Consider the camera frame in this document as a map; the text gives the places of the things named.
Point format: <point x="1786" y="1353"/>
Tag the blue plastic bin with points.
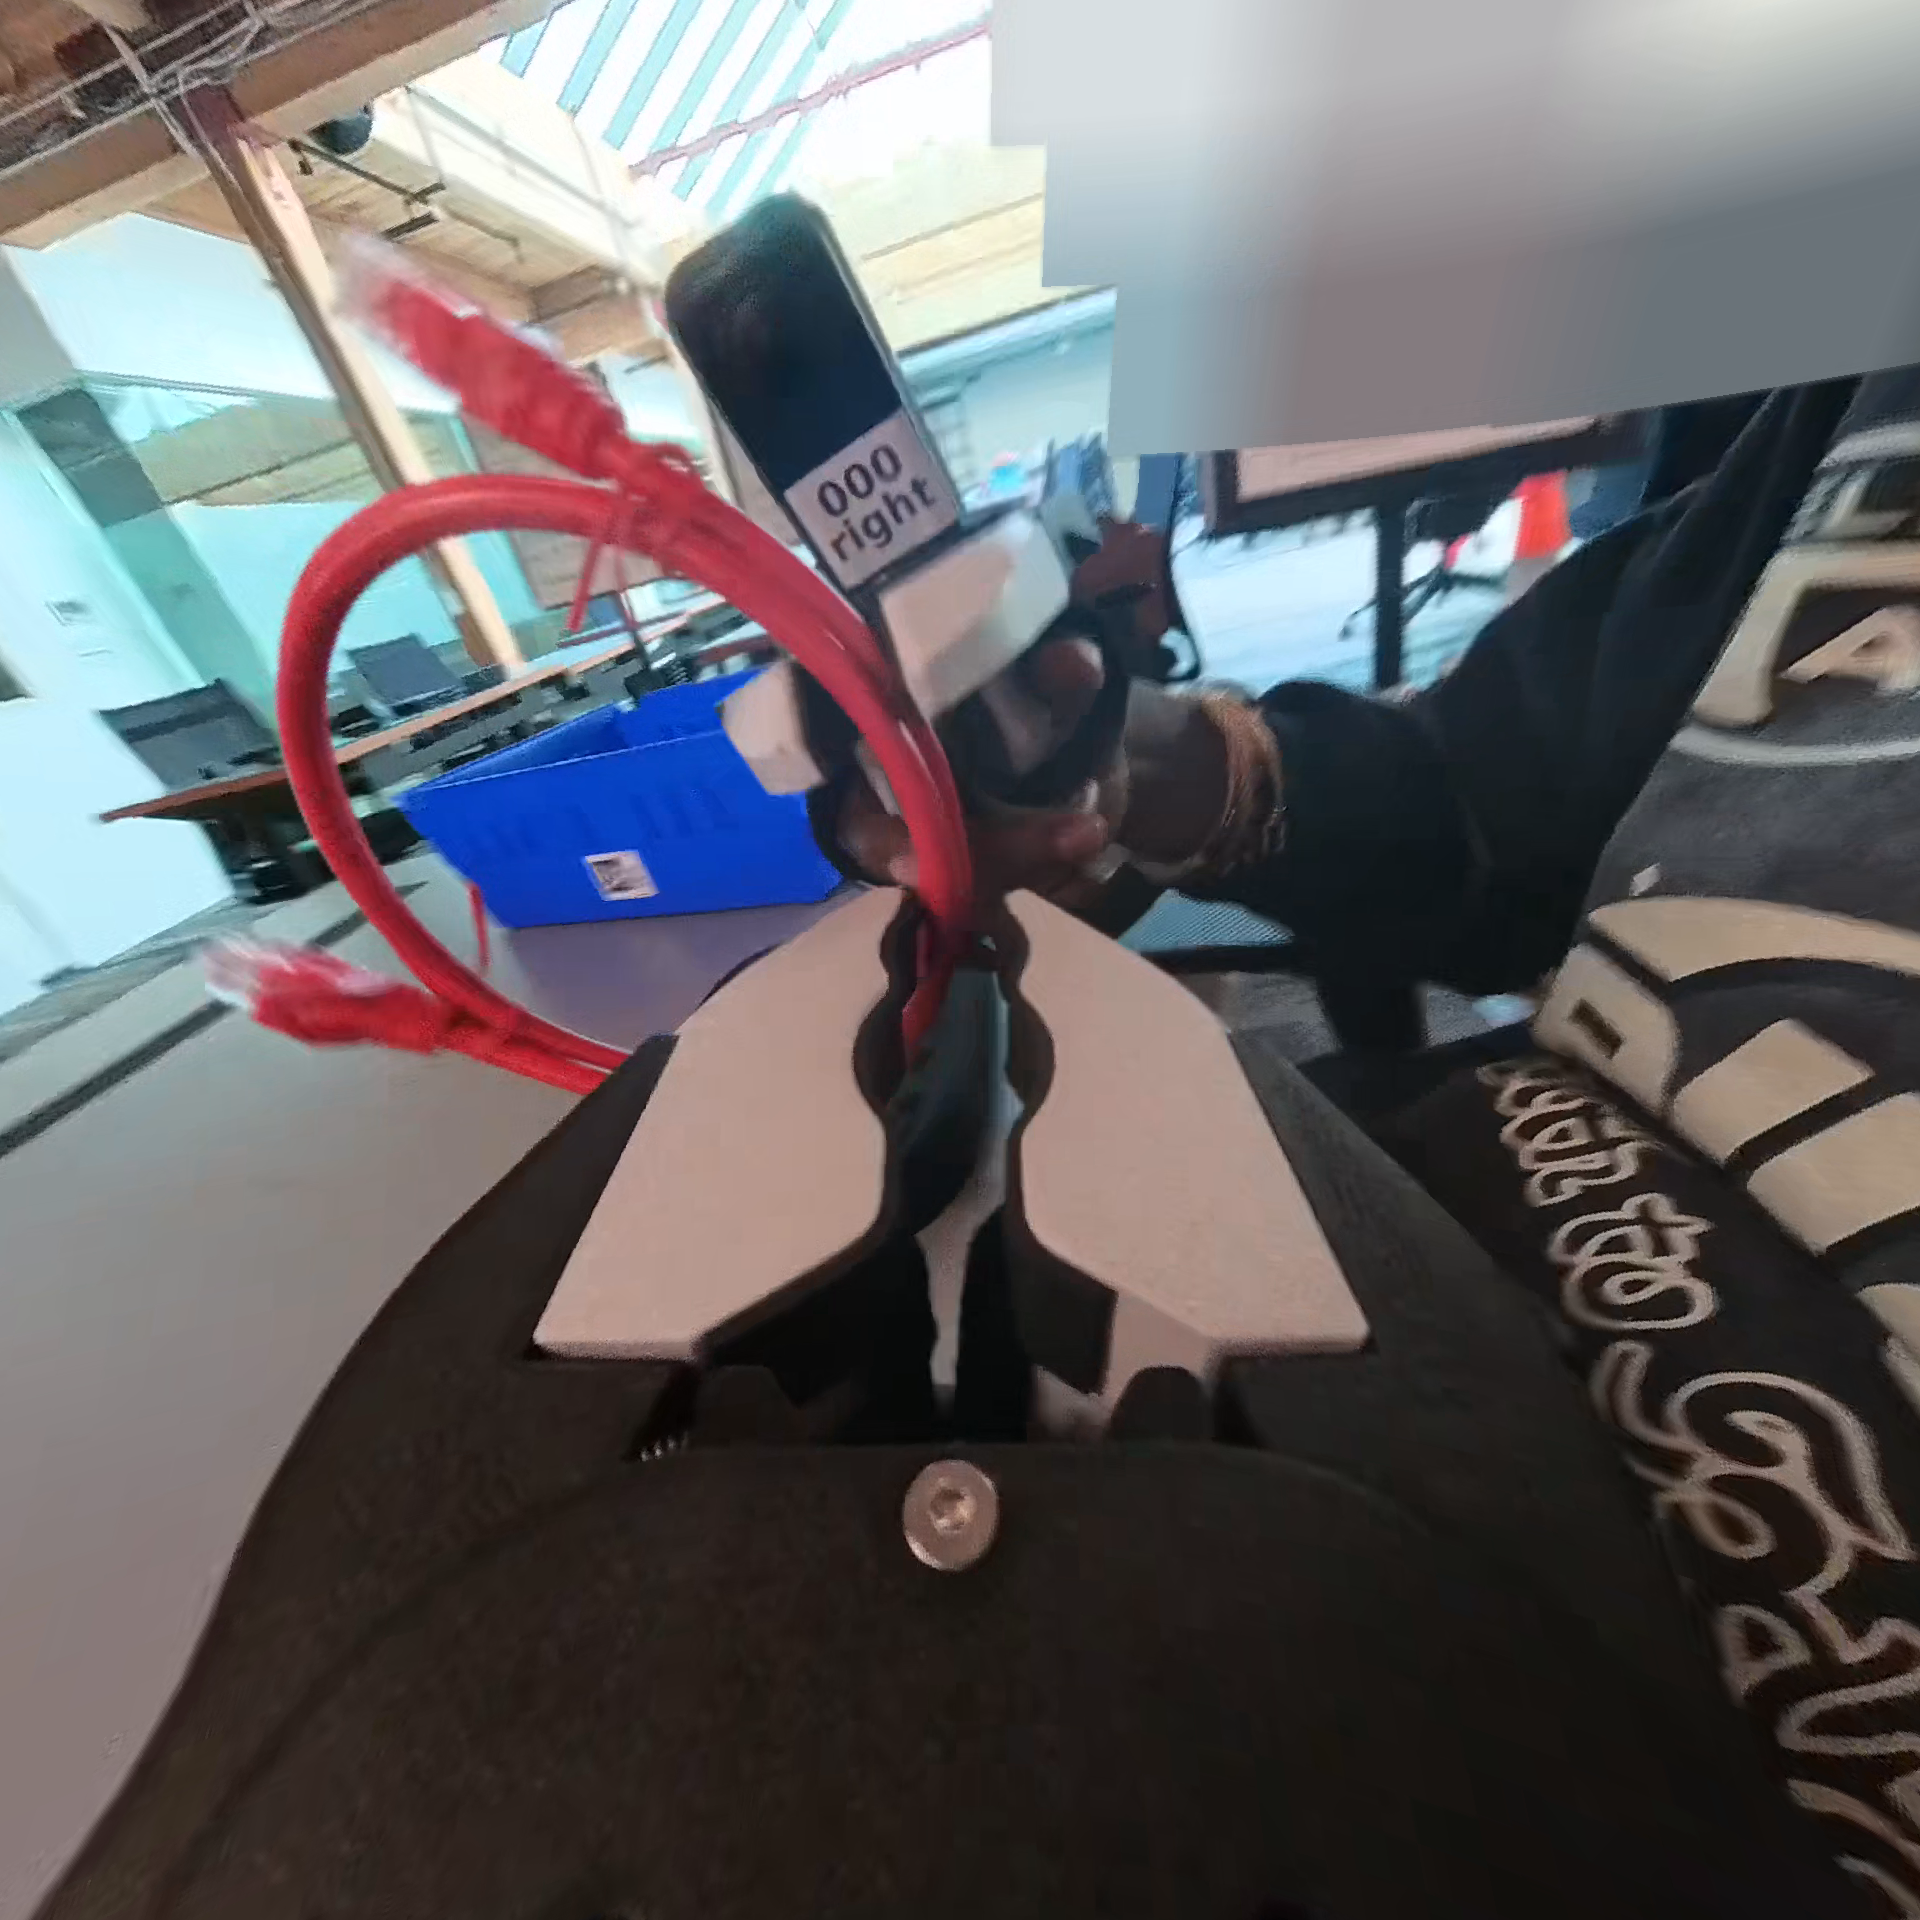
<point x="631" y="797"/>

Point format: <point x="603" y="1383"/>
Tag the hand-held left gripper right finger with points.
<point x="1186" y="1186"/>

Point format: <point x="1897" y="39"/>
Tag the orange traffic cone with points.
<point x="1538" y="518"/>

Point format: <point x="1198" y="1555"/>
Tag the person's right hand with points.
<point x="1051" y="715"/>

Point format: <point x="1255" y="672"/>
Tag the wooden support post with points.
<point x="333" y="333"/>

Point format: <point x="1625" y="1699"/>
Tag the black chair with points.
<point x="194" y="766"/>

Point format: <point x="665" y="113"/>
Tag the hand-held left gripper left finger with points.
<point x="720" y="1186"/>

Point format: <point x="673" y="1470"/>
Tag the person's right forearm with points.
<point x="1501" y="751"/>

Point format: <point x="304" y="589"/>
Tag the long wooden office desk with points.
<point x="391" y="737"/>

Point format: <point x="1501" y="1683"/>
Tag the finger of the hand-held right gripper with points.
<point x="787" y="737"/>

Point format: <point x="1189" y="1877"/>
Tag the printed marker sign board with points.
<point x="1351" y="467"/>

